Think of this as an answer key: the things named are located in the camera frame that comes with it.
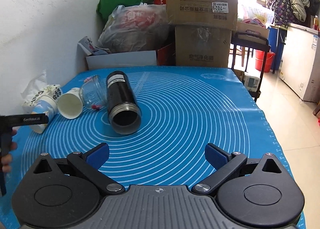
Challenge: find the blue white paper cup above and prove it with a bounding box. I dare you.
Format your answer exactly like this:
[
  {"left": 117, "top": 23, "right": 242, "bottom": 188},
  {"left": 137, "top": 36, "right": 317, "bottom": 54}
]
[{"left": 30, "top": 95, "right": 57, "bottom": 134}]

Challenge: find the person's left hand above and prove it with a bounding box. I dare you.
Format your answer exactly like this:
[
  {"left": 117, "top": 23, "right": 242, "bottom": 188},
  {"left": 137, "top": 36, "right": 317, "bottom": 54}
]
[{"left": 1, "top": 129, "right": 17, "bottom": 173}]

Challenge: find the white tissue pack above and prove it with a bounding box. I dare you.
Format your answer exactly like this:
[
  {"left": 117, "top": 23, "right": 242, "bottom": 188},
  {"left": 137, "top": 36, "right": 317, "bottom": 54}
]
[{"left": 21, "top": 70, "right": 63, "bottom": 114}]

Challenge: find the black thermos bottle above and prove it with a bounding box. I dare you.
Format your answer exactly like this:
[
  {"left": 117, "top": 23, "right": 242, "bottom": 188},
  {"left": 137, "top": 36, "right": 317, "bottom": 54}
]
[{"left": 106, "top": 70, "right": 142, "bottom": 135}]

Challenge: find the clear glass jar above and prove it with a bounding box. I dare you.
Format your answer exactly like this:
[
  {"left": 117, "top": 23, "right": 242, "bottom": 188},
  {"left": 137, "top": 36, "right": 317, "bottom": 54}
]
[{"left": 79, "top": 75, "right": 107, "bottom": 111}]

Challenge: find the blue silicone baking mat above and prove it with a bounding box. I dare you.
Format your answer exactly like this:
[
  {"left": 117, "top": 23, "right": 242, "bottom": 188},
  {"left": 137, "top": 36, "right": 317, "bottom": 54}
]
[{"left": 0, "top": 65, "right": 307, "bottom": 229}]

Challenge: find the white paper gift bag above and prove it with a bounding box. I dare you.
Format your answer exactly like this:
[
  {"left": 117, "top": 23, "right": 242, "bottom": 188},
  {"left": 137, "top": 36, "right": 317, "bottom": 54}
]
[{"left": 78, "top": 36, "right": 111, "bottom": 56}]

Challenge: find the red plastic bucket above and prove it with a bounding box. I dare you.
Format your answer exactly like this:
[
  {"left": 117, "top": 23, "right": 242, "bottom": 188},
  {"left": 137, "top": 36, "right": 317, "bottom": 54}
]
[{"left": 254, "top": 49, "right": 276, "bottom": 73}]

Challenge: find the white cardboard box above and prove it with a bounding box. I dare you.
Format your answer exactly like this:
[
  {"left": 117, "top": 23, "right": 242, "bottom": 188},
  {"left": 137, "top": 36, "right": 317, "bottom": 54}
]
[{"left": 85, "top": 44, "right": 176, "bottom": 71}]

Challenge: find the white chest freezer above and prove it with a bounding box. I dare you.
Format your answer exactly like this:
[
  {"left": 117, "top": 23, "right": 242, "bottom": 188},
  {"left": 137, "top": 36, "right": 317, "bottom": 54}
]
[{"left": 279, "top": 24, "right": 319, "bottom": 102}]

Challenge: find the lower brown cardboard box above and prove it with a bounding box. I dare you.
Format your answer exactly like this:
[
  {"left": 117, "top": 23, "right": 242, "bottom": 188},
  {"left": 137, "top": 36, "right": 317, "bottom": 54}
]
[{"left": 175, "top": 25, "right": 232, "bottom": 68}]

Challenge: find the blue plastic barrel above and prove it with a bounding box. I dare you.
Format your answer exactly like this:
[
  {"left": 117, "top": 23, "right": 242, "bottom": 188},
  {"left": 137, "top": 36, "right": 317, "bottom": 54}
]
[{"left": 268, "top": 26, "right": 287, "bottom": 71}]

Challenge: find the clear plastic bag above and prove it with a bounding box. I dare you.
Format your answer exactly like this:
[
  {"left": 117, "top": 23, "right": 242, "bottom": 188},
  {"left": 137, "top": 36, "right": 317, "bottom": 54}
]
[{"left": 98, "top": 4, "right": 171, "bottom": 53}]

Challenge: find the purple floral bag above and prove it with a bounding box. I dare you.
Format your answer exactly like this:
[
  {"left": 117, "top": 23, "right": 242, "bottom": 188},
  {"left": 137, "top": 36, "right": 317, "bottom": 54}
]
[{"left": 266, "top": 0, "right": 301, "bottom": 26}]

